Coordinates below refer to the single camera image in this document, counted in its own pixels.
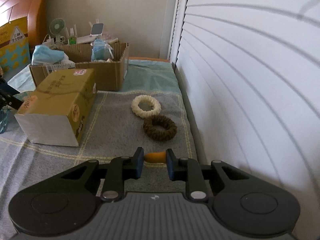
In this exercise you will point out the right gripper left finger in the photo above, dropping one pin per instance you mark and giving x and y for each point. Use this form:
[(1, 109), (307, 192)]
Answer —
[(117, 172)]

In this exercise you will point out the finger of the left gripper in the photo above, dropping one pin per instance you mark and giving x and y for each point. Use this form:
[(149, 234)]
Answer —
[(7, 96)]

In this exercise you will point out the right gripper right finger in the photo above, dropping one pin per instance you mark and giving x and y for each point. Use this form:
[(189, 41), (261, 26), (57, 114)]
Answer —
[(189, 171)]

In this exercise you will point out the orange finger cot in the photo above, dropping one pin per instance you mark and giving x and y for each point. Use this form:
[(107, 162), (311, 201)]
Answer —
[(156, 158)]

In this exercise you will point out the blue face mask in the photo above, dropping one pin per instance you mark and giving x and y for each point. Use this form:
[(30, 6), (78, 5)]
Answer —
[(43, 55), (101, 50)]

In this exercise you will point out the yellow blue paper bag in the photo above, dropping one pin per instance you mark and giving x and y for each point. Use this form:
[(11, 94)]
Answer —
[(14, 45)]

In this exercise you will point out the grey checked towel mat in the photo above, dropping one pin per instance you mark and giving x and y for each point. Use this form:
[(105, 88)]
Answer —
[(112, 130)]

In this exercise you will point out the brown scrunchie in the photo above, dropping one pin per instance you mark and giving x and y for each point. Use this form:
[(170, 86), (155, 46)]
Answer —
[(159, 128)]

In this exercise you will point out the olive green carton box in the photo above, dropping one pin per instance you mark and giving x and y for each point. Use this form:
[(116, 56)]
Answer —
[(56, 112)]

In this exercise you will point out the cream scrunchie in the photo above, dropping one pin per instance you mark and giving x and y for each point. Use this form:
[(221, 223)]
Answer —
[(145, 106)]

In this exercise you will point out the green desk fan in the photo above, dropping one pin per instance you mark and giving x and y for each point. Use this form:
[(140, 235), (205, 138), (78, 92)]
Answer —
[(56, 27)]

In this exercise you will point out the green small bottle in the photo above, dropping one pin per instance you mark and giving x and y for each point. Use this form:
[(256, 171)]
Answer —
[(72, 37)]

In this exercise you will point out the wooden headboard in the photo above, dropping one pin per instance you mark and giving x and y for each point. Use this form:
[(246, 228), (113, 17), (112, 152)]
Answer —
[(34, 11)]

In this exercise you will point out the white wifi router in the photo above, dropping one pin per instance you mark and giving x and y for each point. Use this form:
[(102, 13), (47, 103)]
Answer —
[(108, 37)]

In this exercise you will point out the light blue towel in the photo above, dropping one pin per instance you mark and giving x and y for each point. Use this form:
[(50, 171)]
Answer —
[(144, 75)]

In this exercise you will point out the open brown cardboard box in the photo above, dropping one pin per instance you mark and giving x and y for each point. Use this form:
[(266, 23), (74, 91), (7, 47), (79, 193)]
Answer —
[(109, 75)]

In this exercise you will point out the white phone stand device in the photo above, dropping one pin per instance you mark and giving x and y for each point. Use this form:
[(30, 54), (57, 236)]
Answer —
[(97, 29)]

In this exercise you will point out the white louvered shutter door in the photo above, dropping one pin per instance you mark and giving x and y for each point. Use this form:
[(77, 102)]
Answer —
[(249, 72)]

